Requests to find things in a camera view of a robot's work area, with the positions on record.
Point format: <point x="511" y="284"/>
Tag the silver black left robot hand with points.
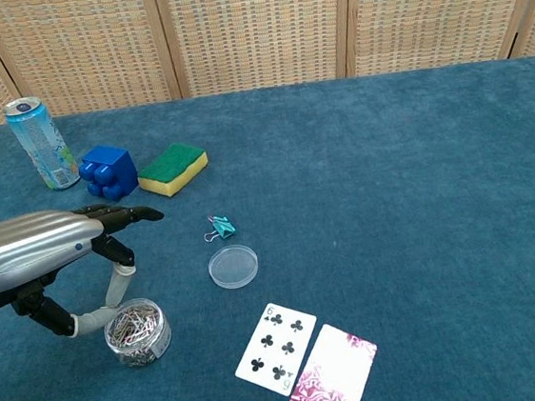
<point x="28" y="249"/>

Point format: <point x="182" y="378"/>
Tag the clear jar of paper clips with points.
<point x="138" y="338"/>

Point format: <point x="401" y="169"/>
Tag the light blue drink can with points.
<point x="41" y="143"/>

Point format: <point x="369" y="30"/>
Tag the blue plastic building block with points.
<point x="111" y="171"/>

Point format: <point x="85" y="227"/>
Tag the green and yellow sponge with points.
<point x="170" y="167"/>

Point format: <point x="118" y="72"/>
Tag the teal binder clip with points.
<point x="225" y="228"/>

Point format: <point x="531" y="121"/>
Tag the clear round plastic lid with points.
<point x="233" y="266"/>

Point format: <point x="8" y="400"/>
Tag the six of clubs card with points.
<point x="273" y="348"/>

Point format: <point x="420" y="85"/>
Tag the woven wicker folding screen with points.
<point x="254" y="29"/>

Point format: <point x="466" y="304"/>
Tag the pink patterned playing card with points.
<point x="335" y="370"/>

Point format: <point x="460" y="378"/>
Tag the blue carpet table cover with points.
<point x="391" y="197"/>

